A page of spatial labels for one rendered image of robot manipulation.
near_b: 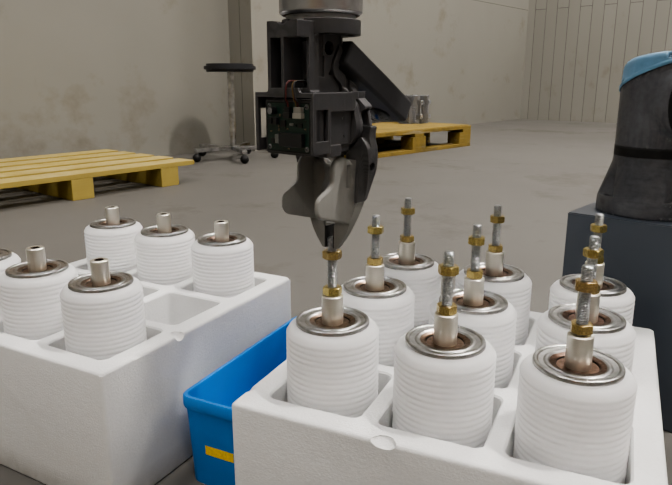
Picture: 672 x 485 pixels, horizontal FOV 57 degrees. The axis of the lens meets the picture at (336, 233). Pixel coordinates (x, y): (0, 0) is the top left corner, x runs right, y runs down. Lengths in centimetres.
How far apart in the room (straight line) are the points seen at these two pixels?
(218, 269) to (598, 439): 58
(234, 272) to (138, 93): 332
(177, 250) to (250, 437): 44
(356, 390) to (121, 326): 31
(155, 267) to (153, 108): 328
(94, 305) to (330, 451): 33
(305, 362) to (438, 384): 13
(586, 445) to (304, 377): 26
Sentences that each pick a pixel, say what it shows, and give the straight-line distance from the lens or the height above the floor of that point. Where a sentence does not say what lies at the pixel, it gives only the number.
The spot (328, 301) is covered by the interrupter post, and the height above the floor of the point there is 28.
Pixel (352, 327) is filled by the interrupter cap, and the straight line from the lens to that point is 62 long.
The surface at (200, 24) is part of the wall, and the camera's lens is 450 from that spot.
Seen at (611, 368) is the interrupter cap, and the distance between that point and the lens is 59.
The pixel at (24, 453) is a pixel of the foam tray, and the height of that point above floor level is 4.
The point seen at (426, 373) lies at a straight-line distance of 57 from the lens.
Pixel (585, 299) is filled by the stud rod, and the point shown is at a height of 31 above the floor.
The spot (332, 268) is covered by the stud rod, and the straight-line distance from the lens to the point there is 61.
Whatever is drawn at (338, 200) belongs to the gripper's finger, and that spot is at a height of 38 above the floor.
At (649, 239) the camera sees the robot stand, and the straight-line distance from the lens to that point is 96.
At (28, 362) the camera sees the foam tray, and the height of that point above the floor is 17.
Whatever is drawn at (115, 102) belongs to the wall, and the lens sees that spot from 412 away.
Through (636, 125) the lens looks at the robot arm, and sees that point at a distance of 98.
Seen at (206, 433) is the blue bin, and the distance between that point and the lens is 80.
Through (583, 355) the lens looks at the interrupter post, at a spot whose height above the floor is 27.
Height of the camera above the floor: 49
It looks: 14 degrees down
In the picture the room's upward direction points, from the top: straight up
